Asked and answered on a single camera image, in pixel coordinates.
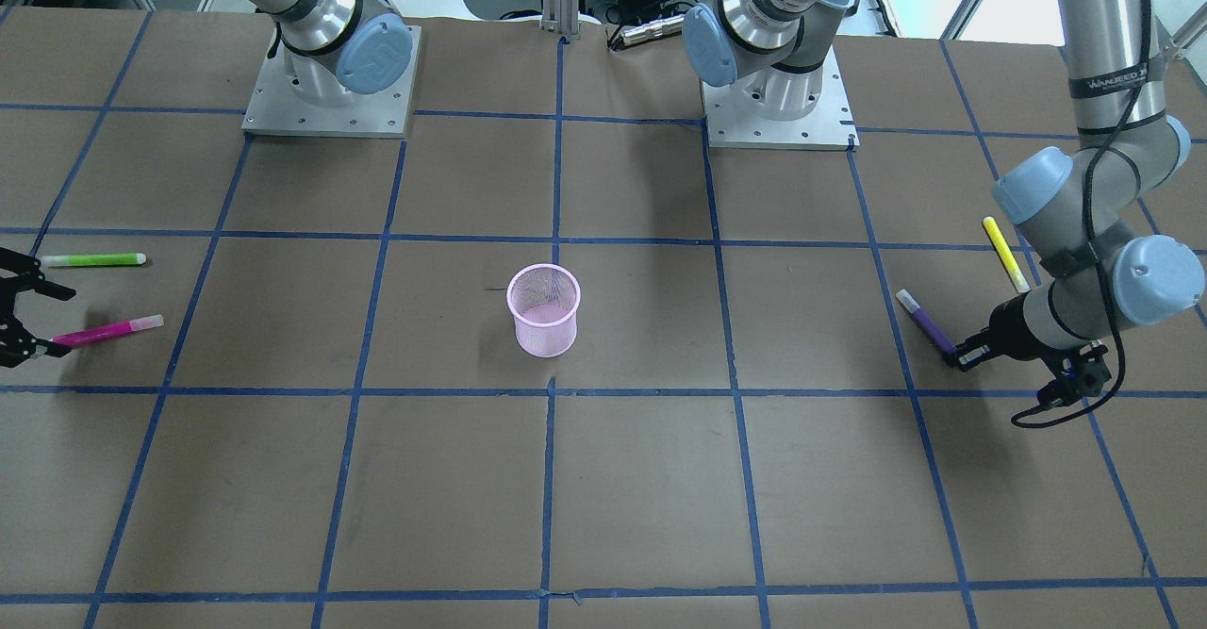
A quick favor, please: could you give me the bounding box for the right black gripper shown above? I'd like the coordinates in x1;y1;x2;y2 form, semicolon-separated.
1;247;76;366

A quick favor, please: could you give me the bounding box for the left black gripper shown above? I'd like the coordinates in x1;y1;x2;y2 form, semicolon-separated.
943;295;1051;372

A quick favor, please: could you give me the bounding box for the purple marker pen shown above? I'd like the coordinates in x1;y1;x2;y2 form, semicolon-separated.
894;289;956;356

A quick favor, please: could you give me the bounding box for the pink marker pen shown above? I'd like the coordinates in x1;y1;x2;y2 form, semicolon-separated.
51;314;165;346

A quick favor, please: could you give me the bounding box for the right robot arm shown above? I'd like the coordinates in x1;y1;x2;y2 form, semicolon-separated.
2;0;420;368

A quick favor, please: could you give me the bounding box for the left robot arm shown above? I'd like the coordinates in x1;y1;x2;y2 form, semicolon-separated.
945;0;1205;371

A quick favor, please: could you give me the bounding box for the pink mesh cup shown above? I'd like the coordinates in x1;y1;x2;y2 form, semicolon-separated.
505;263;582;359

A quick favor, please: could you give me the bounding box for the green marker pen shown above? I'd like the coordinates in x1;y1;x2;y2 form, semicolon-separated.
39;254;148;269

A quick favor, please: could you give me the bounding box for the yellow marker pen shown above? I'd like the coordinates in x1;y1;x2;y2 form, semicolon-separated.
982;216;1031;295

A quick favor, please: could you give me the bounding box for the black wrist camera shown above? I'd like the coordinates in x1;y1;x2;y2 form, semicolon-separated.
1037;340;1113;410

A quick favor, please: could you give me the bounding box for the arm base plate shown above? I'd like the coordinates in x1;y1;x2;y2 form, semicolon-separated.
700;49;861;151
241;25;422;140

